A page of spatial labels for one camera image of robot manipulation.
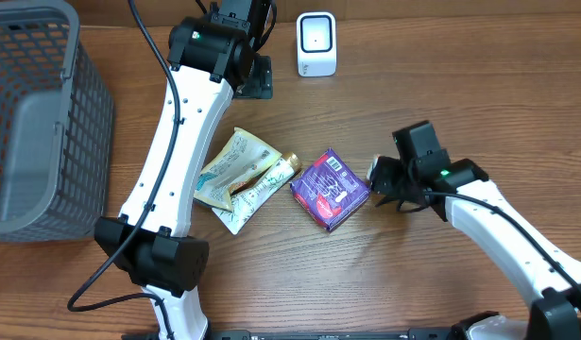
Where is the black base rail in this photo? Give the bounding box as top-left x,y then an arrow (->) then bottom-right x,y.
207,328 -> 455,340

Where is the dark grey plastic basket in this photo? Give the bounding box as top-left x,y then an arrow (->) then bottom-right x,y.
0,1 -> 115,242

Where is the purple sanitary pad pack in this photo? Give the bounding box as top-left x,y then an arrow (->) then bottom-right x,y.
290,148 -> 369,232

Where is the white tube gold cap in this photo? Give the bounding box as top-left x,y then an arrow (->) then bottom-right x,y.
212,152 -> 302,235

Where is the cream wet wipes pack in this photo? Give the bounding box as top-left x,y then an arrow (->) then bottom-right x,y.
194,127 -> 282,212

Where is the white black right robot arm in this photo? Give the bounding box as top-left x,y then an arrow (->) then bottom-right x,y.
367,156 -> 581,339

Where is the white barcode scanner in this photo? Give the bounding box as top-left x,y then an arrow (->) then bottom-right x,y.
296,11 -> 337,77

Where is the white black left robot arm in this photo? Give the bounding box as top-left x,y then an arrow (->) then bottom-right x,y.
94,0 -> 277,339

